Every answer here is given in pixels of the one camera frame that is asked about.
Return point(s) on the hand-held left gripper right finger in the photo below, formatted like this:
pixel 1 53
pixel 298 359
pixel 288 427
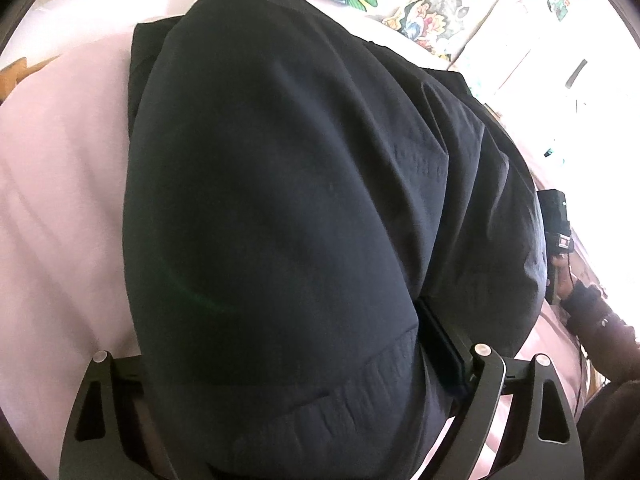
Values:
pixel 445 340

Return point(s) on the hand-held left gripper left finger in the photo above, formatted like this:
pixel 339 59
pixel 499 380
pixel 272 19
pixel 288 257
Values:
pixel 116 395

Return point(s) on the black padded jacket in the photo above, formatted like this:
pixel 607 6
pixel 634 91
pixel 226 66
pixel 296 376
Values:
pixel 300 185

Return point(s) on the person's right hand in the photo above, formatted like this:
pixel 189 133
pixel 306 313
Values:
pixel 563 280

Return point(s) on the pale drawing poster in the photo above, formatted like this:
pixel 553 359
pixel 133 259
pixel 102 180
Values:
pixel 505 55

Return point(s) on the person's dark clothing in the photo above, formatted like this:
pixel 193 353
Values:
pixel 607 430

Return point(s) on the pink bed sheet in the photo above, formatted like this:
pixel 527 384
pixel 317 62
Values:
pixel 60 185

